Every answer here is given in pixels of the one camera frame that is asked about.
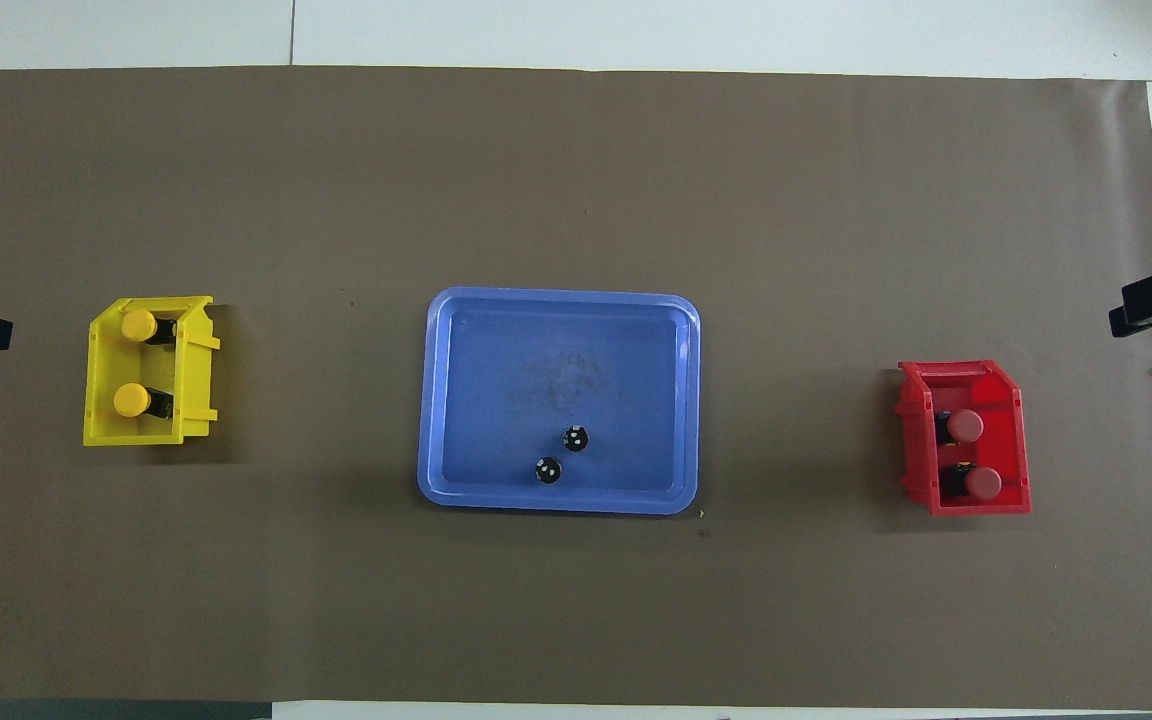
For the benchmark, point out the yellow push button switch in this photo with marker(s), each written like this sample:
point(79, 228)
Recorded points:
point(131, 400)
point(139, 325)

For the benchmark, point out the red push button switch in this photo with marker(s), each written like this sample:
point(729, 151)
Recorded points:
point(965, 426)
point(984, 483)

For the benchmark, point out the blue plastic tray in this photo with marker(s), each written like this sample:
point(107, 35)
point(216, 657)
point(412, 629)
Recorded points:
point(496, 400)

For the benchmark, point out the red plastic parts bin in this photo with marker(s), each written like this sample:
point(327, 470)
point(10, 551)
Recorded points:
point(1006, 405)

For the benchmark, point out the yellow plastic parts bin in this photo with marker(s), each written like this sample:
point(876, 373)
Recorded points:
point(194, 370)

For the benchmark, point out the brown paper table mat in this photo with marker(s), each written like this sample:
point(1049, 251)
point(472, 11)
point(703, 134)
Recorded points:
point(576, 180)

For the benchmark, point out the black cylindrical capacitor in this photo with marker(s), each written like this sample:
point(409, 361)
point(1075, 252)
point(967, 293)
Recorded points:
point(575, 438)
point(548, 470)

